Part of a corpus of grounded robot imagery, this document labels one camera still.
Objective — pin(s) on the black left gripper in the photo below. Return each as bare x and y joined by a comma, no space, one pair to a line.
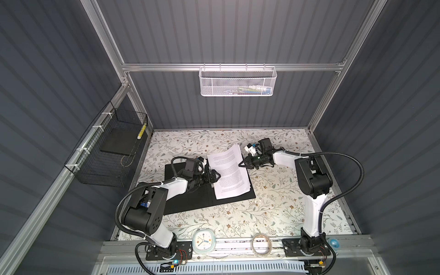
207,179

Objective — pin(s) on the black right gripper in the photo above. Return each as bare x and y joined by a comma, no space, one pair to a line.
249,160

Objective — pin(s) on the blue folder with black inside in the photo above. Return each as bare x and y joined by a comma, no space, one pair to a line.
176,199

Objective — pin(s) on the white printed paper files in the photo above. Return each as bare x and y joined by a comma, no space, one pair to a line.
234,180

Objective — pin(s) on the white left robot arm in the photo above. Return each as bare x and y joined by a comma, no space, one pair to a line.
141,210

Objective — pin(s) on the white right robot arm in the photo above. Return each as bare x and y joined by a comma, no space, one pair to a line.
312,178

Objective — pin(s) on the white square clock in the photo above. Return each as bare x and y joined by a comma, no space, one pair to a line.
204,241

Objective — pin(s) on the yellow marker pen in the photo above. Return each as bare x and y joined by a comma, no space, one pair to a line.
142,131

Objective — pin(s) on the black foam pad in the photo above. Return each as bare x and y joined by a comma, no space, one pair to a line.
121,141

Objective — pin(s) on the blue tape roll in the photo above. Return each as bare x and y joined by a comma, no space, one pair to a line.
334,243

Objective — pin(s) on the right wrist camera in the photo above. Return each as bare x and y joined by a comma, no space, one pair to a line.
251,149

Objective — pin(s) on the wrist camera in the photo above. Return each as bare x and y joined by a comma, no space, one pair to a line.
251,149
206,167

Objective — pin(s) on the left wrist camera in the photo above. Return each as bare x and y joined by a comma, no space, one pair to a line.
206,167

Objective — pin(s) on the white wire mesh basket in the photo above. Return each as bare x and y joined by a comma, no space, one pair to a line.
237,81

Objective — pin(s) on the white ventilated cable duct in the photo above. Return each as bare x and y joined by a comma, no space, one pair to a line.
270,267

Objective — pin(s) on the black wire basket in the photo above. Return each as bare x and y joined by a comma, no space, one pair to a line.
91,166

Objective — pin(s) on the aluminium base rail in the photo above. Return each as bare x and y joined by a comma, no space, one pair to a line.
243,248

